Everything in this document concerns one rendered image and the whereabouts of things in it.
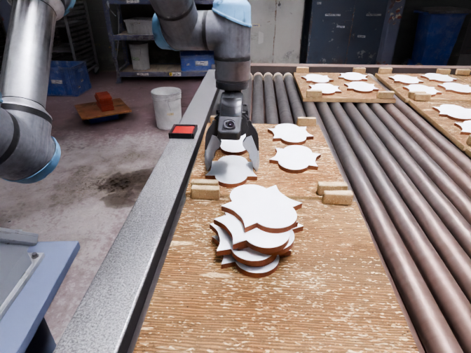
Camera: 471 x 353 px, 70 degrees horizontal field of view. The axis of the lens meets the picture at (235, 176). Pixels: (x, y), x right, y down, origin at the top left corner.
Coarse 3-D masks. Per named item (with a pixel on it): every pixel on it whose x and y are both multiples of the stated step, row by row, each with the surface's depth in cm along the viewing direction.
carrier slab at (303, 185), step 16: (256, 128) 103; (272, 144) 93; (304, 144) 93; (320, 144) 93; (320, 160) 85; (192, 176) 78; (272, 176) 78; (288, 176) 78; (304, 176) 78; (320, 176) 78; (336, 176) 78; (224, 192) 72; (288, 192) 72; (304, 192) 72
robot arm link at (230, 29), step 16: (224, 0) 63; (240, 0) 63; (208, 16) 65; (224, 16) 63; (240, 16) 64; (208, 32) 65; (224, 32) 65; (240, 32) 65; (208, 48) 68; (224, 48) 66; (240, 48) 66
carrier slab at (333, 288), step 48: (192, 240) 59; (336, 240) 59; (192, 288) 50; (240, 288) 50; (288, 288) 50; (336, 288) 50; (384, 288) 50; (144, 336) 43; (192, 336) 43; (240, 336) 43; (288, 336) 43; (336, 336) 43; (384, 336) 43
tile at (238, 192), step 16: (240, 192) 60; (256, 192) 60; (272, 192) 60; (224, 208) 56; (240, 208) 56; (256, 208) 56; (272, 208) 56; (288, 208) 56; (256, 224) 53; (272, 224) 52; (288, 224) 52
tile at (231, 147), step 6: (240, 138) 94; (222, 144) 90; (228, 144) 90; (234, 144) 90; (240, 144) 90; (222, 150) 88; (228, 150) 87; (234, 150) 87; (240, 150) 87; (246, 150) 88
